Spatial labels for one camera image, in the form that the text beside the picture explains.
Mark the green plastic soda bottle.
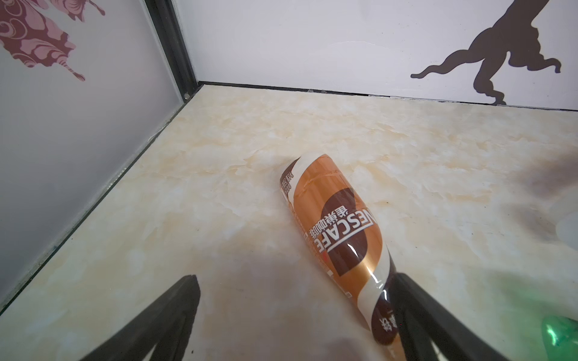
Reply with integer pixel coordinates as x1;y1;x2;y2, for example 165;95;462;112
541;315;578;361

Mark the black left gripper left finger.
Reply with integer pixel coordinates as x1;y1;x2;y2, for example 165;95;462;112
83;275;201;360

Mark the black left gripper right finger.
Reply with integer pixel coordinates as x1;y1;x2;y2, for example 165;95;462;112
389;273;506;360

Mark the black corner frame post left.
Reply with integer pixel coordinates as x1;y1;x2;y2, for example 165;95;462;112
144;0;200;102

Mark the orange Nescafe coffee bottle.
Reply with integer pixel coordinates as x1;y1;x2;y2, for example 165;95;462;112
280;152;398;345

